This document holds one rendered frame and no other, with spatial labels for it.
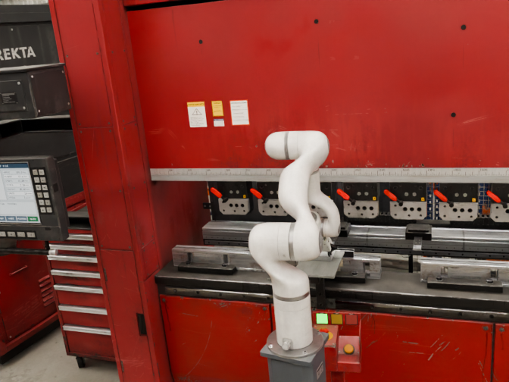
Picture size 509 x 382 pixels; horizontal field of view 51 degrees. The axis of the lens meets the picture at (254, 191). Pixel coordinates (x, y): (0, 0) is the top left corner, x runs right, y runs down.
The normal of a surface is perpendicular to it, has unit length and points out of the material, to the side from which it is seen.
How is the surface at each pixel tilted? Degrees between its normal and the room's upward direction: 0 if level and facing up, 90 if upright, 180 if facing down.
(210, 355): 90
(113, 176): 90
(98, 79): 90
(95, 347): 90
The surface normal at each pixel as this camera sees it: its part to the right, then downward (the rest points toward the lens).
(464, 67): -0.32, 0.30
